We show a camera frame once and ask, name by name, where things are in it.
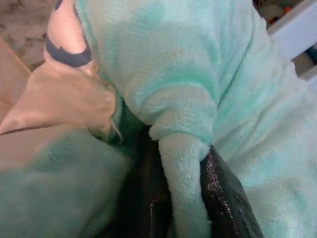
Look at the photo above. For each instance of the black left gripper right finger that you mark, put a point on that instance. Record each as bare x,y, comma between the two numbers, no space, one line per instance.
223,198

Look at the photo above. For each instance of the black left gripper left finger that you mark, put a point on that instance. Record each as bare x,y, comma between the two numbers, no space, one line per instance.
148,198

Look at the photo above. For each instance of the teal minky dot pillow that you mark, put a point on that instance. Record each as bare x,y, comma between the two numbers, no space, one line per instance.
173,74

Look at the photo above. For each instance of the white bed frame rail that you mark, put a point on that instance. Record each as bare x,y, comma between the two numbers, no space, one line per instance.
294,34

